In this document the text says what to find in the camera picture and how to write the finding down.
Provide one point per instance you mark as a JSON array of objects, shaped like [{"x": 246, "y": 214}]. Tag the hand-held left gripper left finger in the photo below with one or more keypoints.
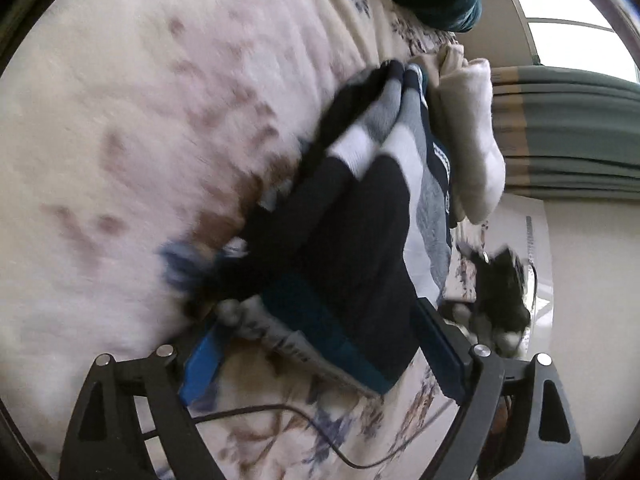
[{"x": 200, "y": 370}]

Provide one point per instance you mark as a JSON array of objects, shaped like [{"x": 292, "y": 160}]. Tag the barred window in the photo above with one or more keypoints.
[{"x": 575, "y": 5}]

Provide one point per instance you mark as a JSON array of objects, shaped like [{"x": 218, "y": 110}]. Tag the navy grey striped sweater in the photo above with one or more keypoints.
[{"x": 360, "y": 240}]

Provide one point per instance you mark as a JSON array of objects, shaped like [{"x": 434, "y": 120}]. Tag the white folded clothes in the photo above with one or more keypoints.
[{"x": 472, "y": 135}]

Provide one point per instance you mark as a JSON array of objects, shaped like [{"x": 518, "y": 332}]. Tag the grey-green striped curtain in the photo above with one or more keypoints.
[{"x": 575, "y": 130}]

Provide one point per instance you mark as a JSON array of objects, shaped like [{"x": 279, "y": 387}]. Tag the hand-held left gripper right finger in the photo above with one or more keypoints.
[{"x": 440, "y": 350}]

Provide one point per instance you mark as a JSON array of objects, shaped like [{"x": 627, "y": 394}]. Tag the floral bed blanket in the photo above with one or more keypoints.
[{"x": 125, "y": 110}]

